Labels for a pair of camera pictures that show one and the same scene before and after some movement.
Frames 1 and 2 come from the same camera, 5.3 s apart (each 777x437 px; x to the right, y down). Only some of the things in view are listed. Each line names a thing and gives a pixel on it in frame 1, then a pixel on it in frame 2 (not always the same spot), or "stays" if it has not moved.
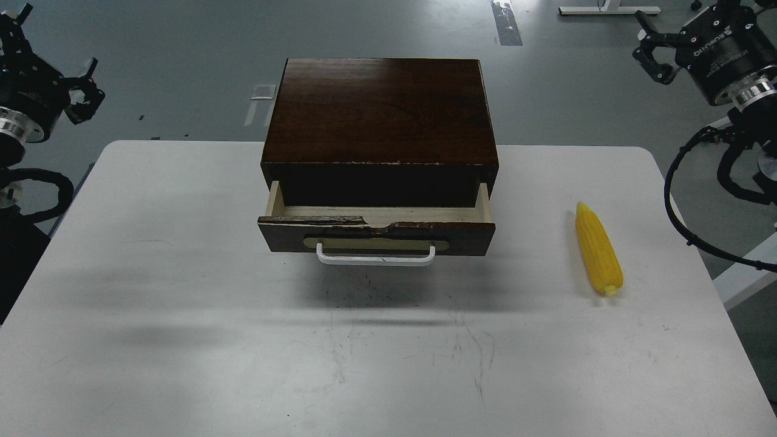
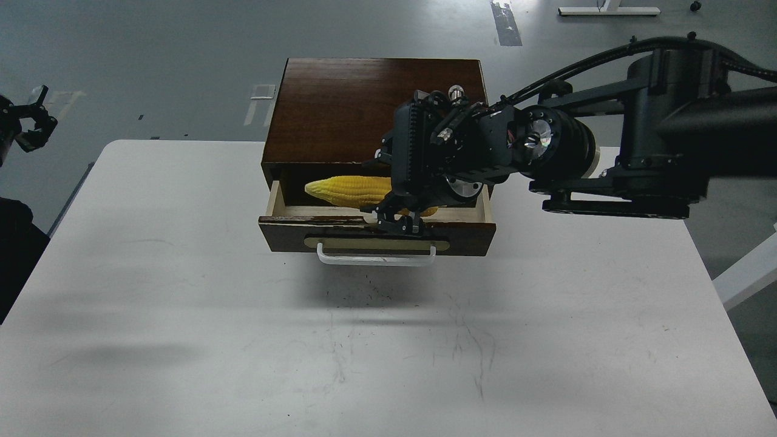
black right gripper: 721,46 → 444,145
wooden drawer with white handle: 379,236 stays
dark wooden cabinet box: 380,132 stays
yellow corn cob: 602,256 → 359,192
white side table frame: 742,280 stays
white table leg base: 607,10 stays
